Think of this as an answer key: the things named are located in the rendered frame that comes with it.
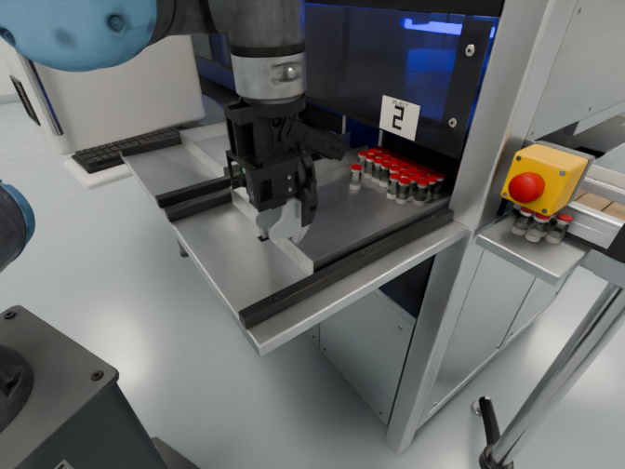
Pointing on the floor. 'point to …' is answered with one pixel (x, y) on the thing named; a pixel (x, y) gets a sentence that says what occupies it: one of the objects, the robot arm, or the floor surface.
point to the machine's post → (480, 188)
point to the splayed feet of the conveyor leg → (483, 408)
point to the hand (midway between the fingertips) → (297, 234)
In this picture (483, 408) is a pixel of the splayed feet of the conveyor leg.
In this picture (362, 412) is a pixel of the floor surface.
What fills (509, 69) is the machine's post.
